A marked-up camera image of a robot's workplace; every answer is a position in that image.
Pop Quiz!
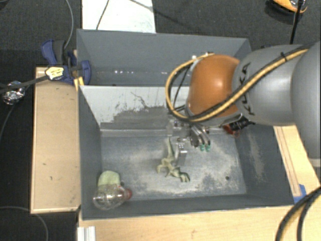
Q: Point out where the clear plastic bottle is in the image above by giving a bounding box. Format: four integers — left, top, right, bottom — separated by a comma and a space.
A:
92, 186, 133, 211

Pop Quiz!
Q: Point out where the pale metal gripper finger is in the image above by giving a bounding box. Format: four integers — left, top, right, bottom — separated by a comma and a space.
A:
175, 143, 189, 167

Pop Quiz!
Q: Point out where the green toy dinosaur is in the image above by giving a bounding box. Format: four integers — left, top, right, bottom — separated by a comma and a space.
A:
156, 137, 191, 183

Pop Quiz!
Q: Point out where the grey metal bin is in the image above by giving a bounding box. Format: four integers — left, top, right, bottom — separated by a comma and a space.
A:
75, 29, 294, 220

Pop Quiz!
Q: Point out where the pale wood flat board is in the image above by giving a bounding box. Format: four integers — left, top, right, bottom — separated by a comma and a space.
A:
30, 66, 82, 214

